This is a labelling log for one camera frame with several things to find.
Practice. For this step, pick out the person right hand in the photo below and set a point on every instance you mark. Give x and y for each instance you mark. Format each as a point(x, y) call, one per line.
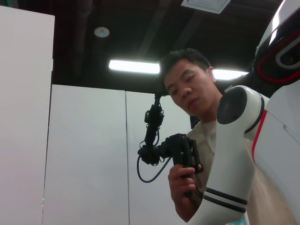
point(182, 185)

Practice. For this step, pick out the person right forearm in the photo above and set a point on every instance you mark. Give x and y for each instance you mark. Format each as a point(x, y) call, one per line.
point(185, 211)

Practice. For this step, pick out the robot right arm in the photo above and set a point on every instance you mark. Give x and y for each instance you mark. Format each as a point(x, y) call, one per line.
point(229, 164)

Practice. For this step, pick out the white partition panel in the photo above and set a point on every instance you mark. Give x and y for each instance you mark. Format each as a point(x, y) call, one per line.
point(23, 117)
point(86, 152)
point(152, 206)

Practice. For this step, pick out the man in beige shirt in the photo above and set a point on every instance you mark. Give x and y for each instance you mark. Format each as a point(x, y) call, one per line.
point(187, 82)

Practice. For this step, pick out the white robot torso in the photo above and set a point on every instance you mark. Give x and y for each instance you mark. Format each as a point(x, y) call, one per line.
point(281, 152)

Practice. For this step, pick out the fluorescent ceiling light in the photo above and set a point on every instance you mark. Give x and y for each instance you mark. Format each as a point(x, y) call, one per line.
point(133, 66)
point(227, 74)

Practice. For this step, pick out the white black robot head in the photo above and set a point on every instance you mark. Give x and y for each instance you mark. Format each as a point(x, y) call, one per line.
point(276, 58)

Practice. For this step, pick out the round ceiling smoke detector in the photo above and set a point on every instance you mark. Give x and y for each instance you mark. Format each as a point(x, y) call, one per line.
point(102, 32)

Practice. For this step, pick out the white ceiling air vent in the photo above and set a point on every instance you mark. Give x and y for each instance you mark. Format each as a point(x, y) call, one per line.
point(206, 4)

